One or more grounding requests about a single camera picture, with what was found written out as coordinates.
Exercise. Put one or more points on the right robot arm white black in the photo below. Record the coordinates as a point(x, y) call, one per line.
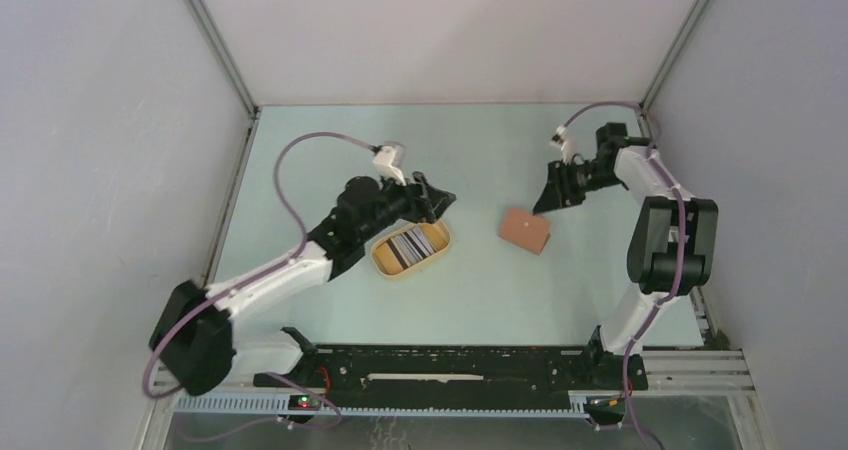
point(671, 250)

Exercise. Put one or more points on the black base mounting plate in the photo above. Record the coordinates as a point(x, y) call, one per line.
point(457, 395)

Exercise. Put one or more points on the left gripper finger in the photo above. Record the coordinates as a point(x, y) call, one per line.
point(429, 213)
point(428, 197)

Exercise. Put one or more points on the brown leather card holder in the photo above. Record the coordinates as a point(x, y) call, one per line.
point(525, 230)

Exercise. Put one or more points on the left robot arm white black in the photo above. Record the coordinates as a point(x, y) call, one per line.
point(200, 337)

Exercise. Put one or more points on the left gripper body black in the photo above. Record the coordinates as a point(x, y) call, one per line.
point(405, 206)

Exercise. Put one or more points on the right controller board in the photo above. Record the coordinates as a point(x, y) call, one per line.
point(607, 405)

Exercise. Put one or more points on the white cable duct strip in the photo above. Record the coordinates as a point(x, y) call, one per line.
point(278, 404)

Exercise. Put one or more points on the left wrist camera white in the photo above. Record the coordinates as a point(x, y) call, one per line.
point(388, 161)

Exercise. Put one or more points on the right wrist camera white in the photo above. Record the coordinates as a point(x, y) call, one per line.
point(565, 143)

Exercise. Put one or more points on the oval wooden tray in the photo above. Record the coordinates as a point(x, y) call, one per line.
point(388, 266)

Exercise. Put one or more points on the left controller board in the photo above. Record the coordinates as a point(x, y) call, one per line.
point(304, 402)

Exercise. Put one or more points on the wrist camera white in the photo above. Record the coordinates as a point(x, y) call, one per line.
point(565, 143)
point(388, 161)

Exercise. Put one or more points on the striped cards in tray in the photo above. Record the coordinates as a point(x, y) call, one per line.
point(411, 246)

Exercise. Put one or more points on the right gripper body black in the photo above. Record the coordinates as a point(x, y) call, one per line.
point(586, 177)

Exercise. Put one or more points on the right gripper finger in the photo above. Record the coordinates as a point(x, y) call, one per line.
point(558, 177)
point(558, 196)

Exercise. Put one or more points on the controller board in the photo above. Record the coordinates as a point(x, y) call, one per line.
point(607, 405)
point(304, 402)

